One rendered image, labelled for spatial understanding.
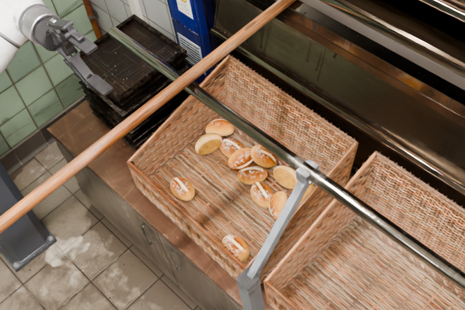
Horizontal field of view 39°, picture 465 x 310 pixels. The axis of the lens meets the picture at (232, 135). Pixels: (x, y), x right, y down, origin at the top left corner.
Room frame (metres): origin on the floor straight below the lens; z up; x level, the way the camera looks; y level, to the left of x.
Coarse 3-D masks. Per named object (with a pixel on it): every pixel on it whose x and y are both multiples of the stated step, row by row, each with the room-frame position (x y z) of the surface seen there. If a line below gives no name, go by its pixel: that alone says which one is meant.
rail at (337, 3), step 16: (320, 0) 1.08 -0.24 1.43; (336, 0) 1.05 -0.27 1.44; (352, 16) 1.01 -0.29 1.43; (368, 16) 0.99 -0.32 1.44; (384, 32) 0.95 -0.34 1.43; (400, 32) 0.93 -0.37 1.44; (416, 48) 0.89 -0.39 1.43; (432, 48) 0.87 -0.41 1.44; (448, 64) 0.83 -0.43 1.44; (464, 64) 0.82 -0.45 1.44
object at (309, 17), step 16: (272, 0) 1.41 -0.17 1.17; (288, 16) 1.36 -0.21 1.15; (304, 16) 1.31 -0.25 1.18; (320, 16) 1.30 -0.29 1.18; (320, 32) 1.27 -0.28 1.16; (336, 32) 1.23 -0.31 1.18; (352, 32) 1.22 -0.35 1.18; (352, 48) 1.18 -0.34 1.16; (368, 48) 1.15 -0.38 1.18; (384, 48) 1.14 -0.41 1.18; (384, 64) 1.10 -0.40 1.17; (400, 64) 1.08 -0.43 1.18; (416, 64) 1.07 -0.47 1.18; (400, 80) 1.06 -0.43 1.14; (416, 80) 1.03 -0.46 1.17; (432, 80) 1.01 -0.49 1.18; (432, 96) 0.99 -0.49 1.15; (448, 96) 0.96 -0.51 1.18; (464, 96) 0.95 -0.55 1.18; (464, 112) 0.92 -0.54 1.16
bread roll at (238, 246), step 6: (228, 240) 0.99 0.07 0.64; (234, 240) 0.98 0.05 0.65; (240, 240) 0.98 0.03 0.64; (228, 246) 0.97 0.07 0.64; (234, 246) 0.97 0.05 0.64; (240, 246) 0.96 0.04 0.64; (246, 246) 0.97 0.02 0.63; (234, 252) 0.95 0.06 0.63; (240, 252) 0.95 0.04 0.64; (246, 252) 0.95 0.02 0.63; (240, 258) 0.94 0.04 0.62; (246, 258) 0.94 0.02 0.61
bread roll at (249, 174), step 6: (246, 168) 1.24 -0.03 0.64; (252, 168) 1.23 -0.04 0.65; (258, 168) 1.23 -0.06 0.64; (264, 168) 1.24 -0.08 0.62; (240, 174) 1.23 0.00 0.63; (246, 174) 1.22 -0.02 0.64; (252, 174) 1.21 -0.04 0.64; (258, 174) 1.21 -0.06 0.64; (264, 174) 1.21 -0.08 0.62; (240, 180) 1.22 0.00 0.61; (246, 180) 1.21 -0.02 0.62; (252, 180) 1.20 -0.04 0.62; (258, 180) 1.20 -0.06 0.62; (264, 180) 1.21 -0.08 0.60
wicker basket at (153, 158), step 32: (224, 64) 1.53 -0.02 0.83; (192, 96) 1.44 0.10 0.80; (224, 96) 1.52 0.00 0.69; (256, 96) 1.42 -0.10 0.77; (288, 96) 1.33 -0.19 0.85; (160, 128) 1.36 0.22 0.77; (192, 128) 1.43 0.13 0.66; (288, 128) 1.29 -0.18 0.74; (320, 128) 1.21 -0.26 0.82; (128, 160) 1.29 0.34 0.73; (160, 160) 1.34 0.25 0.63; (192, 160) 1.35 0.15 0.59; (224, 160) 1.33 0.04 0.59; (320, 160) 1.17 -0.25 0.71; (352, 160) 1.09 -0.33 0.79; (160, 192) 1.14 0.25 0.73; (224, 192) 1.20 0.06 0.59; (288, 192) 1.16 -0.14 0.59; (320, 192) 1.02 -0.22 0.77; (192, 224) 1.02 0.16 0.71; (224, 224) 1.08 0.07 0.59; (256, 224) 1.06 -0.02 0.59; (288, 224) 0.94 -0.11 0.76; (224, 256) 0.92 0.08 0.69; (256, 256) 0.87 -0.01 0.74
